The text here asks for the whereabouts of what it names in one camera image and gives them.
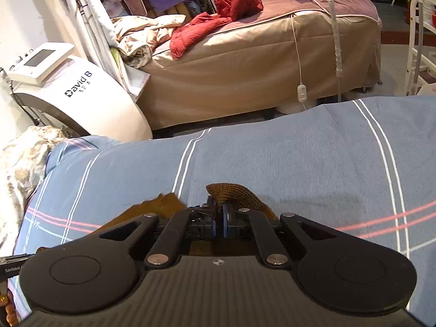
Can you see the beige floral quilt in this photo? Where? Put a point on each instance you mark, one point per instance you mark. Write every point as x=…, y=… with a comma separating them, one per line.
x=24, y=167

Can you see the white trolley cart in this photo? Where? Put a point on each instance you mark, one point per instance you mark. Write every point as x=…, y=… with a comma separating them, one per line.
x=420, y=41

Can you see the brown knit sweater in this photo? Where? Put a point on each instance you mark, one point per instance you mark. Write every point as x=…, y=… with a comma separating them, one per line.
x=235, y=196

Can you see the white hanging cloth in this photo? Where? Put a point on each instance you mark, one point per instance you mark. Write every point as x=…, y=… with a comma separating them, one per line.
x=88, y=17

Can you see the white beauty machine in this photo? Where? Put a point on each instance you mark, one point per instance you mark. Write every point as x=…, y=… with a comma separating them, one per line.
x=85, y=98

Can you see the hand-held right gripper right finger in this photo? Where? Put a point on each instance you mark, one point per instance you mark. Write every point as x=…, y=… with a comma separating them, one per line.
x=225, y=223

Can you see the white stand pole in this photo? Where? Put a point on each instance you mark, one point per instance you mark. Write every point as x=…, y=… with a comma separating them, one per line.
x=335, y=37

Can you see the red padded jacket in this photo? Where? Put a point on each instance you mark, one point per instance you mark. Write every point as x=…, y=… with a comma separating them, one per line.
x=224, y=10

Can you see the tan covered massage bed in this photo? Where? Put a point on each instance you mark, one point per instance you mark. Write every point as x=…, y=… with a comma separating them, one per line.
x=245, y=64

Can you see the white paper sheets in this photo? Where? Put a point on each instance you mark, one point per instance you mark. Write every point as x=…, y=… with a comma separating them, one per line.
x=138, y=81

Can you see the crumpled beige cloth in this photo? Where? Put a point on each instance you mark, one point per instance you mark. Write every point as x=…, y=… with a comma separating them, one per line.
x=143, y=37

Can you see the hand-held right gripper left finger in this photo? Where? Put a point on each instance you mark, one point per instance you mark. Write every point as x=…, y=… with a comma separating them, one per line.
x=212, y=223

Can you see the blue striped bed sheet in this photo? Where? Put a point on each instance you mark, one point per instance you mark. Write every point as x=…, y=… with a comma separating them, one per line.
x=272, y=156

